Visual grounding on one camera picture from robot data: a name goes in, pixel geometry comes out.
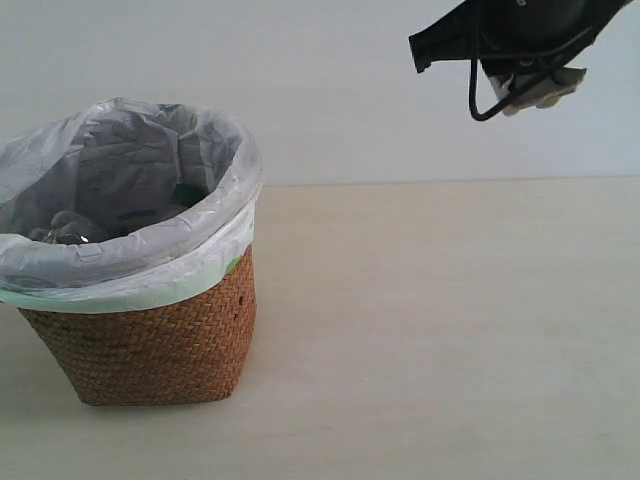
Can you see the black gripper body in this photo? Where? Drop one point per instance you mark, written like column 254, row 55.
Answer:
column 523, row 30

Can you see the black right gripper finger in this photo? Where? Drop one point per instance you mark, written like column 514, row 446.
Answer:
column 448, row 39

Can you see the clear bottle green label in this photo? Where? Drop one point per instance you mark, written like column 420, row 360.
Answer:
column 70, row 228

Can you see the brown cardboard egg carton piece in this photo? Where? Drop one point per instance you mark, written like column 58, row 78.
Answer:
column 546, row 94

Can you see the woven brown wicker basket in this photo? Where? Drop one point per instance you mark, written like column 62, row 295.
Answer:
column 192, row 351

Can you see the white plastic bin liner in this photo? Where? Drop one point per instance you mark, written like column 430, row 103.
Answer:
column 116, row 157

